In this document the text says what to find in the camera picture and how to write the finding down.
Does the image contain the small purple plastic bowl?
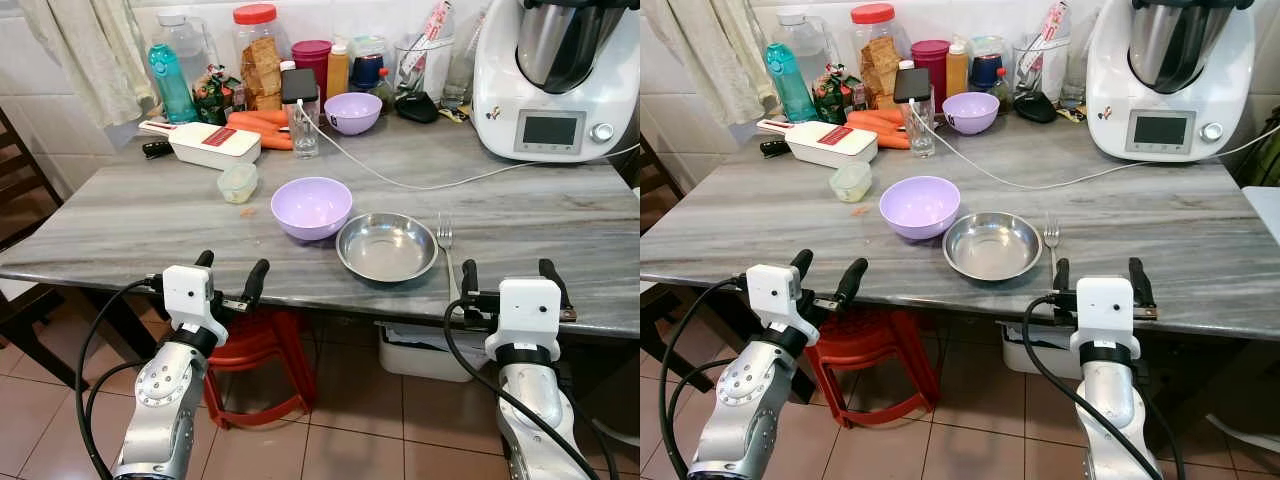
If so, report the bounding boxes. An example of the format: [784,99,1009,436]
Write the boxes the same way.
[941,92,1001,137]
[323,92,384,137]

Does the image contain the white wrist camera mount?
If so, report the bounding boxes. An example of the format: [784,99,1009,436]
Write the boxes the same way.
[161,265,230,347]
[1069,276,1137,364]
[485,277,564,364]
[745,264,820,347]

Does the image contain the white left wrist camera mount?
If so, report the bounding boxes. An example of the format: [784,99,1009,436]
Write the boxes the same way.
[745,264,820,347]
[161,265,230,347]

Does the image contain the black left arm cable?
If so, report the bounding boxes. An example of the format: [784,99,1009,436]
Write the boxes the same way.
[658,277,751,480]
[76,278,167,480]

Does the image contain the black pouch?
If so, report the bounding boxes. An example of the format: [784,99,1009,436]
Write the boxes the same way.
[394,91,440,125]
[1013,91,1059,125]

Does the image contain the red lid cracker jar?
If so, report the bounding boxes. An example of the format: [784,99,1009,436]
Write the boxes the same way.
[850,2,902,110]
[232,3,285,112]

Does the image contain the dark wooden chair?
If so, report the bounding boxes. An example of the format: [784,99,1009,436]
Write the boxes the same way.
[0,104,161,391]

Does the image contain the large purple plastic bowl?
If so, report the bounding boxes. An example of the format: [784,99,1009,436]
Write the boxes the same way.
[878,176,963,242]
[270,177,354,242]

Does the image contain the white storage bin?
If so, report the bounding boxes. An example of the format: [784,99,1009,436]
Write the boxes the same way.
[377,320,493,384]
[1002,321,1083,380]

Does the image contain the clear drinking glass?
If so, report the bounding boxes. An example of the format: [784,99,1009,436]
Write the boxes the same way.
[904,97,938,160]
[287,97,322,160]

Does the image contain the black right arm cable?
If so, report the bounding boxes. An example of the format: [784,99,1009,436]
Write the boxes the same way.
[1021,294,1187,480]
[442,296,621,480]

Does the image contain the beige curtain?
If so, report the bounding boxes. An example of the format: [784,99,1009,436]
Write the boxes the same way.
[18,0,159,130]
[666,0,778,127]

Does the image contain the clear jar dark blue contents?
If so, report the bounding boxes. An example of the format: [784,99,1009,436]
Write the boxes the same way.
[349,35,394,109]
[967,35,1012,109]

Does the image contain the black smartphone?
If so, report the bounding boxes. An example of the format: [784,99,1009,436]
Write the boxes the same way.
[892,66,933,105]
[280,67,320,106]

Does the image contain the white charging cable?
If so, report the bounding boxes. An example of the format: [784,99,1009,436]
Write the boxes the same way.
[297,98,641,192]
[912,98,1280,192]

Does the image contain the orange liquid bottle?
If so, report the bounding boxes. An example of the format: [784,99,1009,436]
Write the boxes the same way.
[326,37,352,100]
[945,37,971,100]

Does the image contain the white kitchen cooking machine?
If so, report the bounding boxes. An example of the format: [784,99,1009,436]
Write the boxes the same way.
[471,0,641,165]
[1084,0,1257,165]

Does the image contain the stainless steel plate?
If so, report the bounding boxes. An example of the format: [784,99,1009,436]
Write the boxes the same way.
[942,211,1044,283]
[335,212,440,284]

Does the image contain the maroon plastic container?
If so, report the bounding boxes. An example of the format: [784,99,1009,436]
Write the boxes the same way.
[290,39,334,100]
[909,39,953,100]

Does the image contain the teal water bottle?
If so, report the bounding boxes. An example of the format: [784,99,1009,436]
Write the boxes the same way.
[147,42,200,126]
[764,41,820,125]

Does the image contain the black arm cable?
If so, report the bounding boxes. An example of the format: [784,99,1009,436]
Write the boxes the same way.
[76,278,167,480]
[658,277,751,480]
[1021,294,1187,480]
[442,296,621,480]

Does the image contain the orange carrots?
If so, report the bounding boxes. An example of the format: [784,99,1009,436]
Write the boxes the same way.
[224,109,297,152]
[844,108,912,151]

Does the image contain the clear plastic water jug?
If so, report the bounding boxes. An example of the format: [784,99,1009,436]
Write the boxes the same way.
[774,11,833,91]
[154,11,219,93]

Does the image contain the green snack packet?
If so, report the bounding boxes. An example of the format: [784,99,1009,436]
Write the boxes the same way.
[192,64,244,127]
[811,64,861,126]

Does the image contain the clear measuring jug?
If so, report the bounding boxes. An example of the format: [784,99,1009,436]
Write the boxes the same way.
[394,30,459,108]
[1011,30,1073,108]

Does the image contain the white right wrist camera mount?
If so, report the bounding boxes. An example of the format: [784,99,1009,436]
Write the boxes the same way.
[1069,276,1137,364]
[485,277,564,364]

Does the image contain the small clear plastic container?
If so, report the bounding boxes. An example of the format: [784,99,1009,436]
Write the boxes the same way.
[216,162,260,206]
[828,160,874,204]

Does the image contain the white slicer box red label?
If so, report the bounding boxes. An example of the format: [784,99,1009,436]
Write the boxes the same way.
[754,118,880,169]
[137,119,264,170]

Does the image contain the red plastic stool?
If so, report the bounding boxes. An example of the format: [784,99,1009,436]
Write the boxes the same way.
[804,307,942,430]
[202,307,319,432]

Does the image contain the silver metal fork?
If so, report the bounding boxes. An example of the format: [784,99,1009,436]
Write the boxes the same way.
[1042,212,1064,293]
[436,212,462,303]

